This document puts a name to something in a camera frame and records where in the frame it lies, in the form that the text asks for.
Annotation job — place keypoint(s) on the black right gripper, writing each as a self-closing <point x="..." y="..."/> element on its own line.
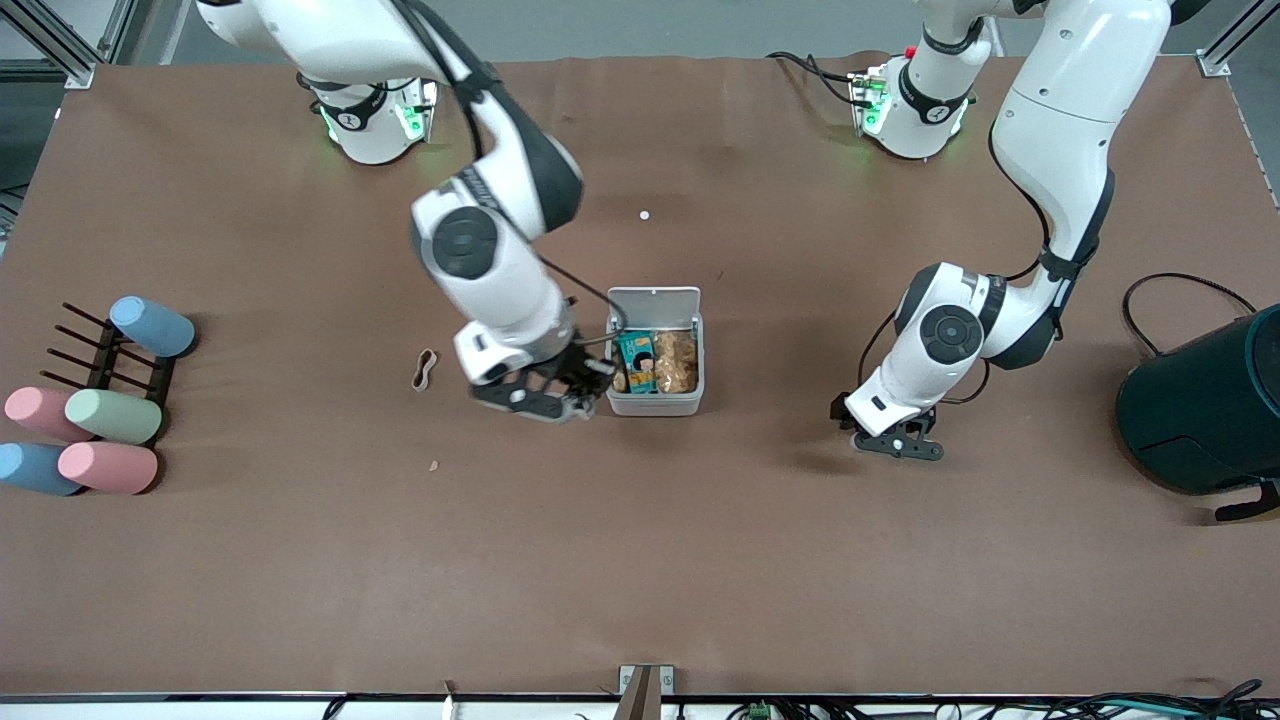
<point x="577" y="367"/>

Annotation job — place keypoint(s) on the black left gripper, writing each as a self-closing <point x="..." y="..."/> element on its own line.
<point x="839" y="411"/>

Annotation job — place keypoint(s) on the white square lidded bin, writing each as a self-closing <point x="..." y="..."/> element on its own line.
<point x="655" y="305"/>

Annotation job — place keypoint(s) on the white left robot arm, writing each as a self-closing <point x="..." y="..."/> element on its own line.
<point x="1060" y="120"/>

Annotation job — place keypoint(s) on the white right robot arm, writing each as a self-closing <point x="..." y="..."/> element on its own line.
<point x="500" y="290"/>

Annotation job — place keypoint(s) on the right arm base control box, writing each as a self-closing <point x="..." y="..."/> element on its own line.
<point x="418" y="110"/>

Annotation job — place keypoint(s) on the dark teal round bin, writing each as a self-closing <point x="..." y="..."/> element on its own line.
<point x="1200" y="410"/>

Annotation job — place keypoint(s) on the teal snack packet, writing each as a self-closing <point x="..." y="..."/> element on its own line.
<point x="638" y="362"/>

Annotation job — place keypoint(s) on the tan rubber band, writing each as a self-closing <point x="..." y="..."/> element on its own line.
<point x="424" y="382"/>

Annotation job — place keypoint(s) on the brown paper table cover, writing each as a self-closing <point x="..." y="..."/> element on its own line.
<point x="640" y="560"/>

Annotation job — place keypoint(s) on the light blue plastic cup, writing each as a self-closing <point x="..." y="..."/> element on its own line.
<point x="35" y="468"/>
<point x="152" y="326"/>

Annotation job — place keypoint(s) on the black cup rack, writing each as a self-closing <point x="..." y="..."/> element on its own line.
<point x="135" y="380"/>

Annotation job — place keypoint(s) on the pale green plastic cup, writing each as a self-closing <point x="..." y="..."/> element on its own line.
<point x="113" y="416"/>

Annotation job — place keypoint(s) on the pink plastic cup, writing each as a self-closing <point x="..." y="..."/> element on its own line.
<point x="35" y="410"/>
<point x="108" y="467"/>

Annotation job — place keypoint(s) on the metal table edge bracket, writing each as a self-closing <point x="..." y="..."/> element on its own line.
<point x="645" y="690"/>

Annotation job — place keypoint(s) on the aluminium frame post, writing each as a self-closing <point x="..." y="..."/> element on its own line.
<point x="1225" y="40"/>
<point x="50" y="45"/>

